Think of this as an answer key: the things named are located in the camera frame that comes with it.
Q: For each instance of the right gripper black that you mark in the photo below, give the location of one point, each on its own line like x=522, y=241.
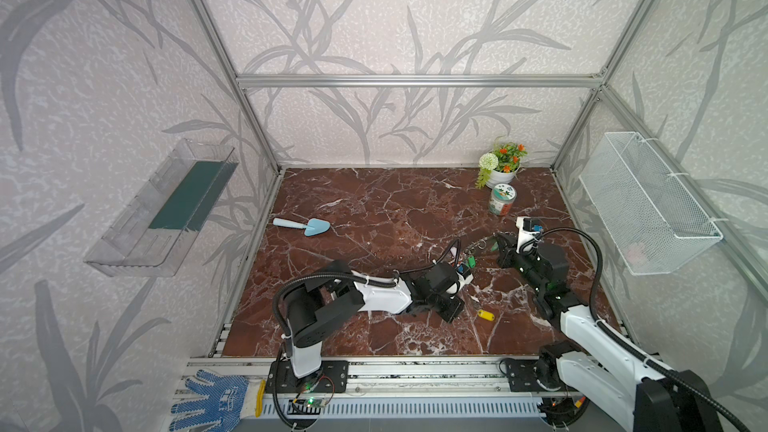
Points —
x=509, y=251

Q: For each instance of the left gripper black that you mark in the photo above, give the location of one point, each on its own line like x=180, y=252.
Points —
x=455, y=287

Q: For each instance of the metal key ring plate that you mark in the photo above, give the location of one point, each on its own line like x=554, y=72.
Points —
x=483, y=249

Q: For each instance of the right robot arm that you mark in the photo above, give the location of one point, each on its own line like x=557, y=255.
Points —
x=638, y=391

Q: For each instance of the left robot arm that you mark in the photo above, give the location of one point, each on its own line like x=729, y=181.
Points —
x=311, y=308

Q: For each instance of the yellow key tag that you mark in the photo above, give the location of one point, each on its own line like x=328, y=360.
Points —
x=488, y=316

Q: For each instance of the small printed jar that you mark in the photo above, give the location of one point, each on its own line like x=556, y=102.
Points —
x=501, y=199

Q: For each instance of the potted artificial flower plant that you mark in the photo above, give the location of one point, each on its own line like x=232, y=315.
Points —
x=500, y=165

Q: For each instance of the light blue toy shovel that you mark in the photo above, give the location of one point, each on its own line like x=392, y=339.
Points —
x=312, y=227

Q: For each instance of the blue dotted work glove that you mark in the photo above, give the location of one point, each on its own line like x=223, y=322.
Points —
x=216, y=406

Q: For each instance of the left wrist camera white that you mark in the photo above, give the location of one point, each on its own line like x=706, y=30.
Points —
x=464, y=276

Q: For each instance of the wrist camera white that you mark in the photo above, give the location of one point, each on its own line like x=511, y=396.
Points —
x=464, y=276
x=529, y=233

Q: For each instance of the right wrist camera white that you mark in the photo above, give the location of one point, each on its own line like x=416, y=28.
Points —
x=529, y=233

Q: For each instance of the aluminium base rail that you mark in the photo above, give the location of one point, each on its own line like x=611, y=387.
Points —
x=401, y=387

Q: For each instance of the white wire mesh basket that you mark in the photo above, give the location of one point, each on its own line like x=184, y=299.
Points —
x=652, y=217

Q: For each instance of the clear plastic wall shelf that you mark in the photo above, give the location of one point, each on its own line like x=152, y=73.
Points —
x=158, y=227

